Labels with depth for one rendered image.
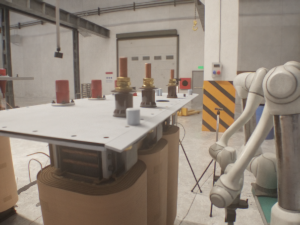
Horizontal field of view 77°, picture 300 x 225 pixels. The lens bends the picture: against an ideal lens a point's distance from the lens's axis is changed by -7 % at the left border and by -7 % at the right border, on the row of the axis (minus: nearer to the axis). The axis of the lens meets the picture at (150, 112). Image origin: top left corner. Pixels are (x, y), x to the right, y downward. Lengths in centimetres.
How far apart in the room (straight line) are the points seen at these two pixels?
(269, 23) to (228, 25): 898
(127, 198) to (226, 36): 569
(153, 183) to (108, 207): 50
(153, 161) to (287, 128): 71
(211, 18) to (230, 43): 88
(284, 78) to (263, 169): 90
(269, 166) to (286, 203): 63
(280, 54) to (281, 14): 247
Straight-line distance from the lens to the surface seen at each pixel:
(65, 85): 112
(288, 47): 1510
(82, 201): 85
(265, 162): 155
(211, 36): 619
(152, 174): 124
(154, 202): 134
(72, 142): 47
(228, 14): 634
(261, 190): 162
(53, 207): 97
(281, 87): 77
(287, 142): 86
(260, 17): 1509
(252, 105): 141
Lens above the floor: 149
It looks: 9 degrees down
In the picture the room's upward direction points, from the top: straight up
